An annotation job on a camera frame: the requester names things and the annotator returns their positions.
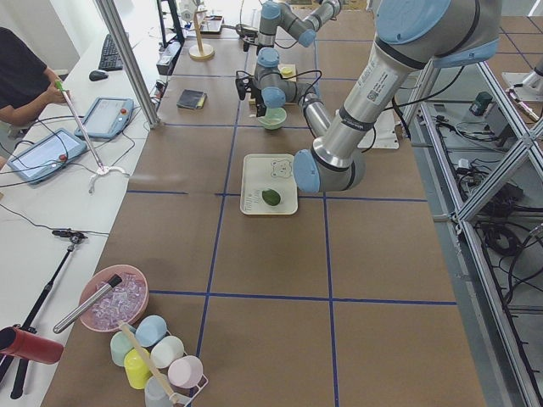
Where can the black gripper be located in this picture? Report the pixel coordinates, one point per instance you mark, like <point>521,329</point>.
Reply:
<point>259,99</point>

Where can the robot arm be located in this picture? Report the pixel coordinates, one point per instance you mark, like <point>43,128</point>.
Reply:
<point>279,15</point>
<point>409,36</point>

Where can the light green bowl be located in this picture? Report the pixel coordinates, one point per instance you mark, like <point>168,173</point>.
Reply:
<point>273,119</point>

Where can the pink bowl with ice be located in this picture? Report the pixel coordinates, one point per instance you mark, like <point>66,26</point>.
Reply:
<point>126,302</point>

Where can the wooden cutting board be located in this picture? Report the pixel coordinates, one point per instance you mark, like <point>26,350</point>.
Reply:
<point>291,78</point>

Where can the white bear serving tray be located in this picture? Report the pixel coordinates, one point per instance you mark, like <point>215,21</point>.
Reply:
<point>268,172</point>

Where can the metal scoop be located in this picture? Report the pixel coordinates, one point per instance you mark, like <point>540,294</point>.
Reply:
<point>243,30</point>

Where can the wooden cup tree stand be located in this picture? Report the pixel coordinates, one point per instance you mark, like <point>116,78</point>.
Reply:
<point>200,51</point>

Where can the far blue teach pendant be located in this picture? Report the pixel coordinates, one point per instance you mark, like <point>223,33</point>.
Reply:
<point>107,117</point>

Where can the blue teach pendant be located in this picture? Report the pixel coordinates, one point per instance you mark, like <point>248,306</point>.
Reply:
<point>107,117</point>
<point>51,154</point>

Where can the black keyboard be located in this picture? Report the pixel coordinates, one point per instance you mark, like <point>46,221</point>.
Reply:
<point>110,59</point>

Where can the black computer mouse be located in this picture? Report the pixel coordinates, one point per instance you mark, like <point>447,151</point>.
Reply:
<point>98,75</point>

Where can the black tripod stick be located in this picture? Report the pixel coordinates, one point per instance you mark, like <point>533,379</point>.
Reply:
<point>75,238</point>

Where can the near blue teach pendant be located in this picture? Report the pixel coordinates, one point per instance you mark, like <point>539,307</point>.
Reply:
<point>51,154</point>

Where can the person in black shirt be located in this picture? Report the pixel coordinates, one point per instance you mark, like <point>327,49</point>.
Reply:
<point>28,85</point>

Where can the blue cup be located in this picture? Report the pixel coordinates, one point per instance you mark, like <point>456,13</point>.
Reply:
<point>151,330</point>

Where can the white cup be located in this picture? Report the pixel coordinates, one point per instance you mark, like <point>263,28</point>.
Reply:
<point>166,351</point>

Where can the wooden stick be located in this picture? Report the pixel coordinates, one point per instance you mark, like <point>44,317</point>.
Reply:
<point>175,398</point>

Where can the pink cup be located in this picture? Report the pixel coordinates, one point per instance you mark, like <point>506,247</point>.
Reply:
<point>186,372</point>

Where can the green cup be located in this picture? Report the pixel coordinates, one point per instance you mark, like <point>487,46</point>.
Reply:
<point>119,346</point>

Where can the yellow cup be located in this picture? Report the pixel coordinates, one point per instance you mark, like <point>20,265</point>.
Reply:
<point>137,372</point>

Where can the grey cup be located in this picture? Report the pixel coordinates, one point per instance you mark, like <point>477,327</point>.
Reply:
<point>155,395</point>

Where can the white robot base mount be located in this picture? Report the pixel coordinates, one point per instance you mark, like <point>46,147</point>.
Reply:
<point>386,137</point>

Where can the aluminium frame post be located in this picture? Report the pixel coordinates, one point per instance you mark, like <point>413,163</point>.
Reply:
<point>128,22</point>

